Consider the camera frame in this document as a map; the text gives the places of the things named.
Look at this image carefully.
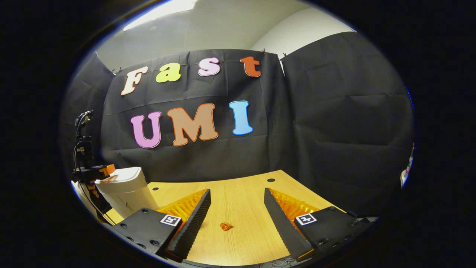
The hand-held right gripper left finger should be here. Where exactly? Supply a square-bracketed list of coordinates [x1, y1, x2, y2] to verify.
[112, 188, 212, 263]

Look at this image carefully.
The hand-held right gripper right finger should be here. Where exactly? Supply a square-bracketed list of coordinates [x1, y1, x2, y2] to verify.
[263, 187, 380, 263]

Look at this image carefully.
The white desktop garbage bin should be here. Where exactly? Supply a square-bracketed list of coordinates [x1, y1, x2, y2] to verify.
[94, 167, 160, 224]

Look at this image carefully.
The wooden desktop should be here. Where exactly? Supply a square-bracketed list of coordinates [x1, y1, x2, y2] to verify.
[104, 169, 344, 267]

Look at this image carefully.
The black backdrop cloth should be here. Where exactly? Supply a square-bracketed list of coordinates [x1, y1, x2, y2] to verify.
[61, 32, 414, 218]

